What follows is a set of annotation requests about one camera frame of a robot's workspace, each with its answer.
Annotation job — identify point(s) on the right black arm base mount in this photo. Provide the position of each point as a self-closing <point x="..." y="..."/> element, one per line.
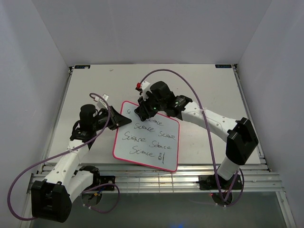
<point x="208" y="182"/>

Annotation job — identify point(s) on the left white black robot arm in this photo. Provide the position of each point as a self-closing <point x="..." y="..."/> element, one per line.
<point x="52" y="197"/>

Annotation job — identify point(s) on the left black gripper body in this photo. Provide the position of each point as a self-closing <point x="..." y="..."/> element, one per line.
<point x="101" y="121"/>

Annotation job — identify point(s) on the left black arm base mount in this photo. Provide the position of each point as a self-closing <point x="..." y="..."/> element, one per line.
<point x="106" y="181"/>

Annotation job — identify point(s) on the right blue table label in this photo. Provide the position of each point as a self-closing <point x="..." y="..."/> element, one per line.
<point x="223" y="66"/>

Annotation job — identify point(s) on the pink framed whiteboard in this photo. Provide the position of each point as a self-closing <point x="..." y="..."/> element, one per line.
<point x="153" y="143"/>

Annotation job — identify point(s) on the black whiteboard eraser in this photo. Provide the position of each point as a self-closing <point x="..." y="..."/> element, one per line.
<point x="142" y="113"/>

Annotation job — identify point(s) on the aluminium table frame rail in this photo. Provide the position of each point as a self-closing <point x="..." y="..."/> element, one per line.
<point x="139" y="179"/>

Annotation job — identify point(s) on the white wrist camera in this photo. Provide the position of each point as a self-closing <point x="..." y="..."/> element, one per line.
<point x="101" y="103"/>
<point x="143" y="87"/>

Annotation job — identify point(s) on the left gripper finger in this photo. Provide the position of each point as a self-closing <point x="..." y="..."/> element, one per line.
<point x="117" y="119"/>
<point x="114" y="125"/>

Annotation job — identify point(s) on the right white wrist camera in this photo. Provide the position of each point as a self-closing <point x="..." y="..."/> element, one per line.
<point x="143" y="87"/>

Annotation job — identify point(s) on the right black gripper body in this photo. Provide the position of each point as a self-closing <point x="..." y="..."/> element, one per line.
<point x="150" y="101"/>

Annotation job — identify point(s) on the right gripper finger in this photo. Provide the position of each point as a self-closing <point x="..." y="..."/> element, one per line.
<point x="151" y="112"/>
<point x="141" y="102"/>

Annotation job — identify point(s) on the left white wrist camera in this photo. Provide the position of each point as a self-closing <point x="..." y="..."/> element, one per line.
<point x="101" y="103"/>

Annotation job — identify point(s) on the left blue table label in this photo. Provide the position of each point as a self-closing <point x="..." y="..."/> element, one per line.
<point x="82" y="67"/>

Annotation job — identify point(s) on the blue table label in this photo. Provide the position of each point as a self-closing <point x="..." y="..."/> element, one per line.
<point x="223" y="66"/>
<point x="82" y="67"/>

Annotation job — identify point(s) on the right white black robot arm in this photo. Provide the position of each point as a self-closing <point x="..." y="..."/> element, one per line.
<point x="239" y="135"/>

